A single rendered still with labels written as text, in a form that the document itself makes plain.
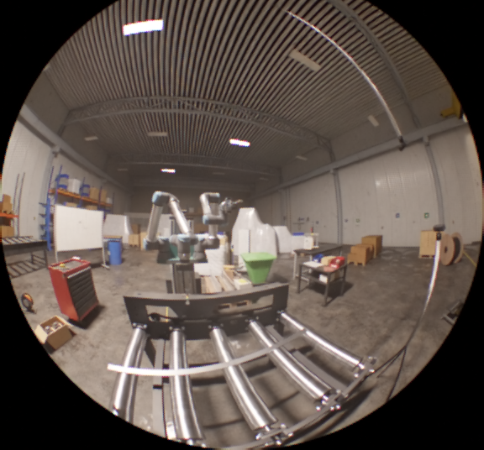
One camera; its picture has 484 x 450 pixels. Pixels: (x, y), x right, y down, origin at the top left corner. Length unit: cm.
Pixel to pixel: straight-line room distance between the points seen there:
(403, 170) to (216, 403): 1102
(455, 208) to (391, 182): 474
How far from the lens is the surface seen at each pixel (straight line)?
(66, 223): 507
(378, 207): 1057
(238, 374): 91
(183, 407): 84
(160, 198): 151
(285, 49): 745
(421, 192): 1021
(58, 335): 274
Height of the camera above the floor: 169
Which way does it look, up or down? 6 degrees up
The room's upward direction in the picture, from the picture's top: straight up
